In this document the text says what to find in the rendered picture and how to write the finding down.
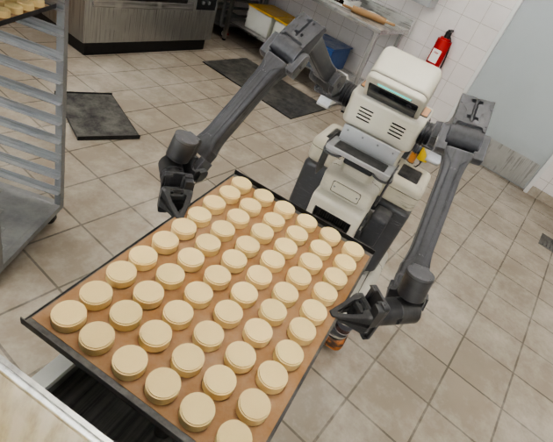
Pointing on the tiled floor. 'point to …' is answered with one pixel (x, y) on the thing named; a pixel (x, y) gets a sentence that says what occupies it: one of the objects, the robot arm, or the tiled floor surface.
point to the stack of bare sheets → (97, 117)
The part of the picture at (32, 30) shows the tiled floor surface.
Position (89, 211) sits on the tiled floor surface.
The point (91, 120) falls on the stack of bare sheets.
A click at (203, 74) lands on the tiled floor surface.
